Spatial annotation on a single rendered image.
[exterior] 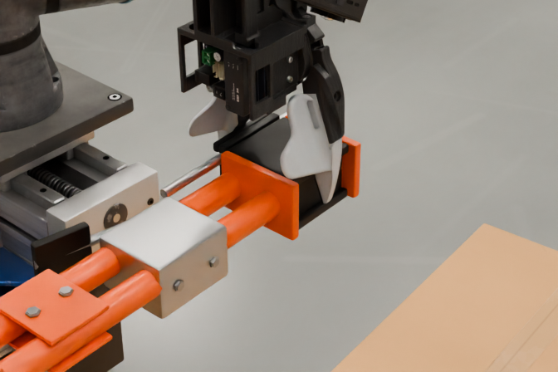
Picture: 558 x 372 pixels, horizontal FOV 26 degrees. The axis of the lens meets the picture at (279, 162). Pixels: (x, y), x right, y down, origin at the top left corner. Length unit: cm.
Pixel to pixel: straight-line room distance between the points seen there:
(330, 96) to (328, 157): 5
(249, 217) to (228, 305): 186
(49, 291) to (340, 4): 30
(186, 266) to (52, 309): 10
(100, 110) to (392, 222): 171
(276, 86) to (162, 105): 267
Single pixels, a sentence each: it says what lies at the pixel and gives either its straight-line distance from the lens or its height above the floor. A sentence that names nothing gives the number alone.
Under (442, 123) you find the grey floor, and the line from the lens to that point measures 346.
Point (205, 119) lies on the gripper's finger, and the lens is 94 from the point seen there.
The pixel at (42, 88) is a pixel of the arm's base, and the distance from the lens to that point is 138.
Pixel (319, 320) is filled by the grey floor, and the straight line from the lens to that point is 271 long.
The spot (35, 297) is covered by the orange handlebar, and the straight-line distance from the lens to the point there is 82.
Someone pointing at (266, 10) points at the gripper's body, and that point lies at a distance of 86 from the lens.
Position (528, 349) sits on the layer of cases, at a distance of 184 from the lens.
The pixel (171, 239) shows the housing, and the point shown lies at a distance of 86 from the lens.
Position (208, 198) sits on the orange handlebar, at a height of 121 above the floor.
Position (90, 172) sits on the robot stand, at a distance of 140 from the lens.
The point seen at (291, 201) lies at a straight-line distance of 90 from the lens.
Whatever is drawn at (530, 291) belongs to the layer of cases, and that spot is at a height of 54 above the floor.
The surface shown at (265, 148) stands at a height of 123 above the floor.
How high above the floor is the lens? 172
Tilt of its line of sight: 32 degrees down
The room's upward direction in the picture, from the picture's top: straight up
